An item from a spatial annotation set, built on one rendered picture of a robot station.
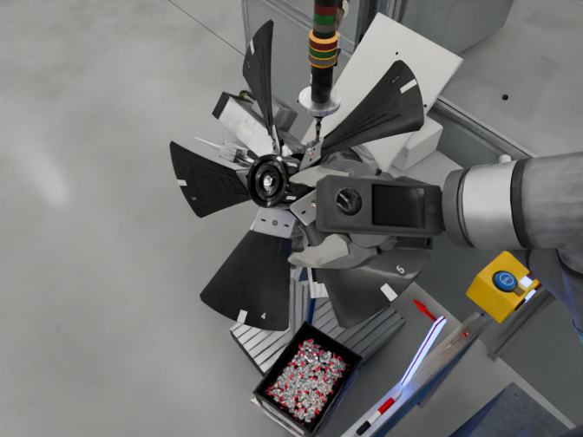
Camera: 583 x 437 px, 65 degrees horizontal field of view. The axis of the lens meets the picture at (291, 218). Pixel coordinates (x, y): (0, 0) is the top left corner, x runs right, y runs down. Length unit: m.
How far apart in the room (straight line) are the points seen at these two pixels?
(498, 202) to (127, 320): 2.03
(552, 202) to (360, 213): 0.14
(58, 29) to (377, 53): 3.36
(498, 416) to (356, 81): 0.83
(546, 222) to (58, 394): 2.08
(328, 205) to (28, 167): 2.82
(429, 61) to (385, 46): 0.12
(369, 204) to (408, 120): 0.49
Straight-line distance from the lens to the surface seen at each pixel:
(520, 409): 1.10
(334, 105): 0.78
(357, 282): 0.93
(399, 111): 0.90
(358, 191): 0.39
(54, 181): 2.97
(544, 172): 0.40
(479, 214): 0.40
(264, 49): 1.09
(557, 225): 0.39
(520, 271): 1.16
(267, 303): 1.11
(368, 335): 2.09
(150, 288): 2.34
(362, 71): 1.25
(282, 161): 0.97
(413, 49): 1.20
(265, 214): 1.05
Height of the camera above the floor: 1.96
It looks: 52 degrees down
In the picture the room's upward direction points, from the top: straight up
